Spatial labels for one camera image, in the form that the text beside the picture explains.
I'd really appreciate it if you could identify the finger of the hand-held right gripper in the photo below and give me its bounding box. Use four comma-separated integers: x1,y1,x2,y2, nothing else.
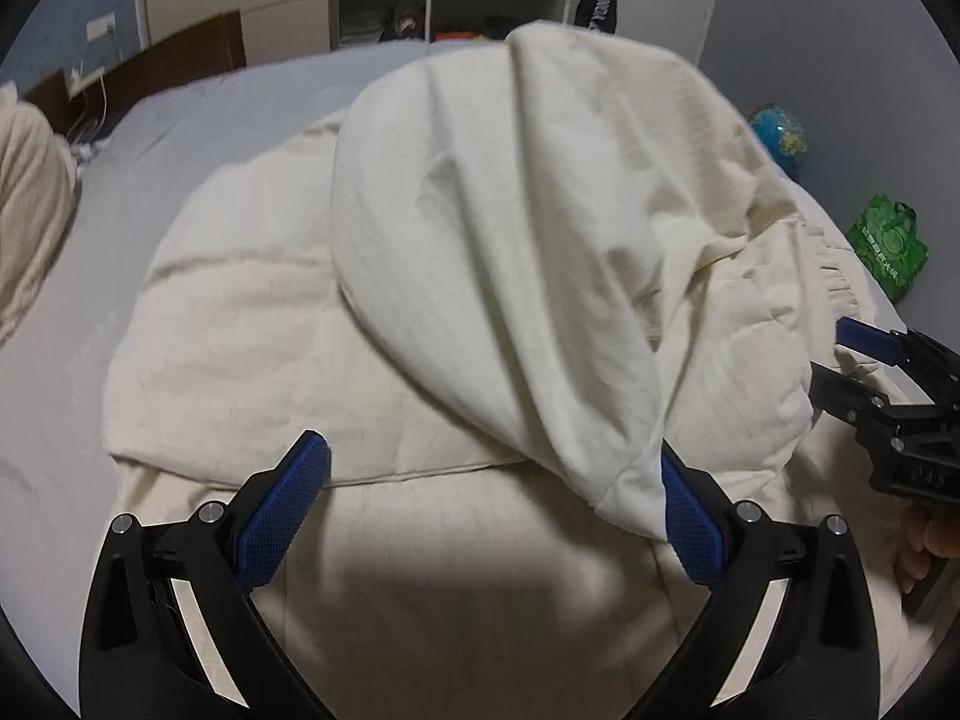
836,317,960,402
810,362,895,428

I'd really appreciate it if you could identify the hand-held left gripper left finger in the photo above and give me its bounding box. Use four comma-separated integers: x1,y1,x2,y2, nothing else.
77,429,332,720

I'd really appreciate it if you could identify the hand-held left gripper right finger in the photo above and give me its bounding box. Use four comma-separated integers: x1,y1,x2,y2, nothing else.
626,442,880,720

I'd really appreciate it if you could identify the person's right hand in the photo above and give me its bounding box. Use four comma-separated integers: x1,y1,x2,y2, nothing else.
896,499,960,593

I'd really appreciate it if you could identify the green shopping bag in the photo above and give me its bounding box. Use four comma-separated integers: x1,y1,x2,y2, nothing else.
847,193,929,302

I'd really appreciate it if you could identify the blue globe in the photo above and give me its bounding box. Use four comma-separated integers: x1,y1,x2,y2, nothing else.
748,105,809,182

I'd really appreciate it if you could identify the cream pillow at left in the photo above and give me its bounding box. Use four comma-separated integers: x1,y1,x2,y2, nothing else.
0,82,80,346

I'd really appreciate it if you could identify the bed with grey sheet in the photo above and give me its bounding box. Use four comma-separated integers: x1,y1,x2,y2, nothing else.
0,41,931,720

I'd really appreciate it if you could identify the brown wooden headboard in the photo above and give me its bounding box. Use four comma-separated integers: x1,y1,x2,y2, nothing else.
22,10,247,128

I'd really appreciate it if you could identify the white charging cable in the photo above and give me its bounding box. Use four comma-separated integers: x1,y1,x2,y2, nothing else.
71,75,110,147

